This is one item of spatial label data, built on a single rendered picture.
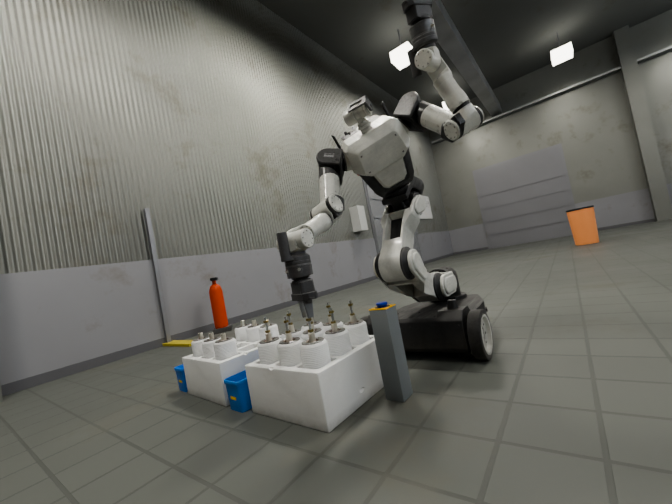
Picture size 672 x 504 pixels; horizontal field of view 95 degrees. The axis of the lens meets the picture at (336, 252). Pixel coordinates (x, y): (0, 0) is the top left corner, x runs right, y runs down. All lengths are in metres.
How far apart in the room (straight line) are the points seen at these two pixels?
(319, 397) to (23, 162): 3.28
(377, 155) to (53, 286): 2.94
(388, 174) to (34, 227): 3.00
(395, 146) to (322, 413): 1.04
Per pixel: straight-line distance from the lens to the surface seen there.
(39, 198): 3.67
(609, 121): 11.99
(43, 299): 3.51
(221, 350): 1.49
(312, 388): 1.04
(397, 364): 1.11
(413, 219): 1.46
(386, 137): 1.38
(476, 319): 1.35
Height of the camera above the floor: 0.49
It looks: 2 degrees up
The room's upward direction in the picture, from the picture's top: 11 degrees counter-clockwise
